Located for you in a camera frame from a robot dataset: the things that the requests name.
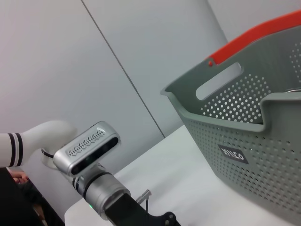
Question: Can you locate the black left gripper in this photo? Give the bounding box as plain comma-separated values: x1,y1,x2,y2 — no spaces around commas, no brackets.
104,192,182,226

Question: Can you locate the grey perforated storage bin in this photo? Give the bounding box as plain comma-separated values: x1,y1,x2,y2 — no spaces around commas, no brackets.
159,23,301,223

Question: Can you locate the orange bin carry handle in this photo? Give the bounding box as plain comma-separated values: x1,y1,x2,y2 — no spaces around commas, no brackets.
207,10,301,66

